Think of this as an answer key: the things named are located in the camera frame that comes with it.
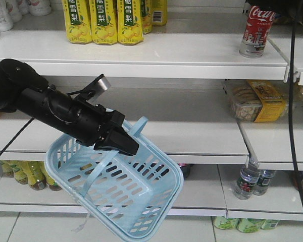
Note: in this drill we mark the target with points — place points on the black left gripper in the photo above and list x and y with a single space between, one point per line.
94 125

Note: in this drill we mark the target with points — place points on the light blue plastic basket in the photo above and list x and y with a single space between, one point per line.
130 195

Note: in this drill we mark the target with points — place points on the red Coca-Cola aluminium bottle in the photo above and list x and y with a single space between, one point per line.
257 28

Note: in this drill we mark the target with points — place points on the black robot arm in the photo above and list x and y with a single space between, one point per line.
289 8

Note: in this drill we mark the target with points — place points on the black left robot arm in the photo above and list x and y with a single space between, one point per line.
23 89

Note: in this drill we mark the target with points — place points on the yellow lemon tea bottle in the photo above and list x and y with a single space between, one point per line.
36 179
19 174

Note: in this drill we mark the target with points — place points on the yellow pear drink bottle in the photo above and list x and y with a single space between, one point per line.
129 22
77 21
146 13
159 12
103 17

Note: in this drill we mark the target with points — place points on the white metal shelving unit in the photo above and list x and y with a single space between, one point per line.
174 78

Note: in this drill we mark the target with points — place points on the clear water bottle red label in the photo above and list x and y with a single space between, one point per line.
245 184

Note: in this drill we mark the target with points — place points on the clear cookie box yellow band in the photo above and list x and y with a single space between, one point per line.
257 100

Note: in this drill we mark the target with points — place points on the clear water bottle green label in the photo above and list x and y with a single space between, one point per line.
264 181

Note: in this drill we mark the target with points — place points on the green drink bottle row right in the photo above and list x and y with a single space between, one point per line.
244 225

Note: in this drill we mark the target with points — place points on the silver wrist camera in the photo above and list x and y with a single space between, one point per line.
100 85

